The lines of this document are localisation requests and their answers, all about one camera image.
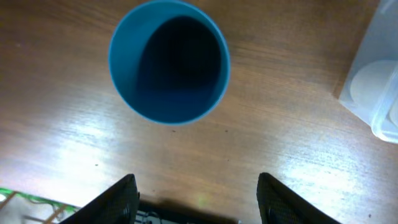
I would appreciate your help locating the blue cup front left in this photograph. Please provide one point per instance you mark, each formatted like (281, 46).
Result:
(169, 62)

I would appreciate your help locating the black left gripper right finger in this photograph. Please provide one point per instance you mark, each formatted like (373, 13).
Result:
(279, 204)

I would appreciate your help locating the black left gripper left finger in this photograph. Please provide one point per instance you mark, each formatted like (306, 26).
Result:
(117, 205)

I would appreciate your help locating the clear plastic storage container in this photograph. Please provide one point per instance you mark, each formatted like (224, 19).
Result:
(370, 88)

